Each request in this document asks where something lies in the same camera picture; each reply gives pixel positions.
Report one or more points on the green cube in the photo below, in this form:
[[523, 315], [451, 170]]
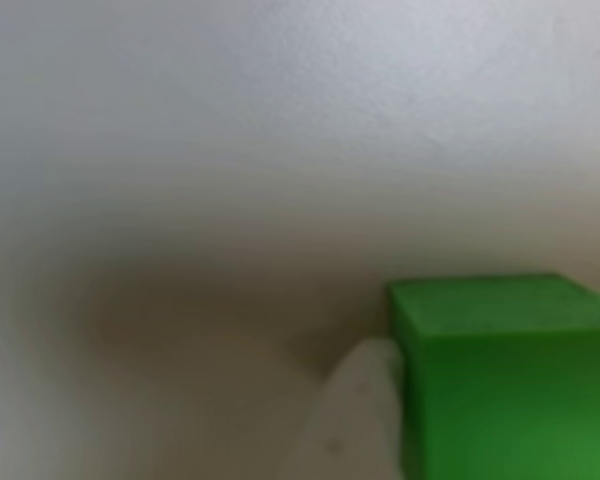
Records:
[[505, 400]]

